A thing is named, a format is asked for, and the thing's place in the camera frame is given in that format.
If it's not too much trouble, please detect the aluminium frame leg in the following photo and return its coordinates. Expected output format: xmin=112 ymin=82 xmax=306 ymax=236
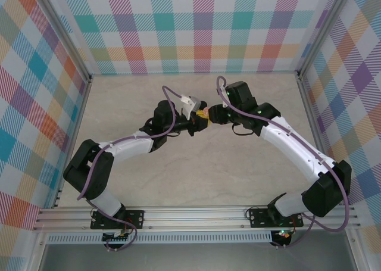
xmin=345 ymin=228 xmax=368 ymax=271
xmin=28 ymin=231 xmax=50 ymax=271

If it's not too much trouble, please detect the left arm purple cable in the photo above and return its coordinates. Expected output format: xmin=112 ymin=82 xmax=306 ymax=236
xmin=77 ymin=85 xmax=183 ymax=252

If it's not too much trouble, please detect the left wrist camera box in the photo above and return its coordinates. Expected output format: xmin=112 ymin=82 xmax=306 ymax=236
xmin=179 ymin=95 xmax=201 ymax=119

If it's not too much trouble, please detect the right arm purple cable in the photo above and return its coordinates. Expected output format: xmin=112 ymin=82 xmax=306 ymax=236
xmin=216 ymin=75 xmax=349 ymax=250

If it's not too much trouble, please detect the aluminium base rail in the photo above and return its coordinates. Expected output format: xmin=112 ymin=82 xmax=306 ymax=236
xmin=32 ymin=204 xmax=361 ymax=232

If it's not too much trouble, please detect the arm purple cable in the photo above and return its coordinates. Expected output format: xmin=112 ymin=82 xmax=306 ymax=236
xmin=216 ymin=75 xmax=349 ymax=250
xmin=77 ymin=85 xmax=183 ymax=252

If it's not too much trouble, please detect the aluminium table side rail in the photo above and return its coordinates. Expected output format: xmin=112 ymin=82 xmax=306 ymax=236
xmin=51 ymin=76 xmax=93 ymax=210
xmin=296 ymin=73 xmax=341 ymax=205

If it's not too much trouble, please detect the aluminium frame post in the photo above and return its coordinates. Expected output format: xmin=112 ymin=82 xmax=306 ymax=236
xmin=35 ymin=0 xmax=93 ymax=86
xmin=296 ymin=0 xmax=351 ymax=81

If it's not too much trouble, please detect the slotted grey cable duct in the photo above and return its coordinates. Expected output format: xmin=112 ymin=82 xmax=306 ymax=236
xmin=46 ymin=233 xmax=274 ymax=245

